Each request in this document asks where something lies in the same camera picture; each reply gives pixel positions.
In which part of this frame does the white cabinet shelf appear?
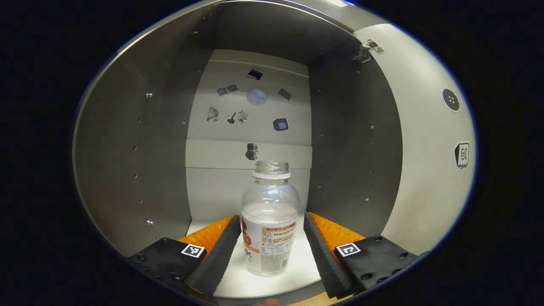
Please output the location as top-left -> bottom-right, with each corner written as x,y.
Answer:
185,212 -> 323,299

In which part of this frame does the metal door hinge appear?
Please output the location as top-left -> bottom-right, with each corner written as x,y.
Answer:
352,38 -> 384,63

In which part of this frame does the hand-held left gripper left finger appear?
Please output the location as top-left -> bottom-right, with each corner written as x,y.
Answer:
127,215 -> 243,297

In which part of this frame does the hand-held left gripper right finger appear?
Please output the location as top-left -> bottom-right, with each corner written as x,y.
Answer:
303,212 -> 419,300

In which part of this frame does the clear plastic bottle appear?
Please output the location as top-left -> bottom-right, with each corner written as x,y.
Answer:
241,160 -> 300,277

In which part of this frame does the grey cabinet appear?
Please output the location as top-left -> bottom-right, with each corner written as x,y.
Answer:
72,0 -> 404,298

